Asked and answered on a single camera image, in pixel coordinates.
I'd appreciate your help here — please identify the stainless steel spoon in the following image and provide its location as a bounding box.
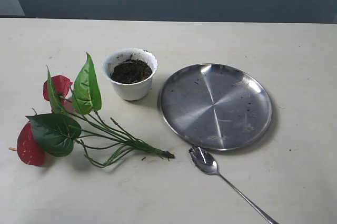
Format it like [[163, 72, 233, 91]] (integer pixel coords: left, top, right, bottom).
[[188, 145, 278, 224]]

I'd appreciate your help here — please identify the artificial red anthurium plant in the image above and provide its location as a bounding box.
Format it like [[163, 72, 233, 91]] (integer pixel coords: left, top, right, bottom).
[[13, 54, 175, 168]]

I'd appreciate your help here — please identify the white plastic flower pot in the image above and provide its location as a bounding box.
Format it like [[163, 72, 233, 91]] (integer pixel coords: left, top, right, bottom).
[[102, 48, 158, 101]]

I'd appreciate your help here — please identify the round stainless steel plate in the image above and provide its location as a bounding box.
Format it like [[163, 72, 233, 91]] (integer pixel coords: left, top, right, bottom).
[[157, 63, 273, 151]]

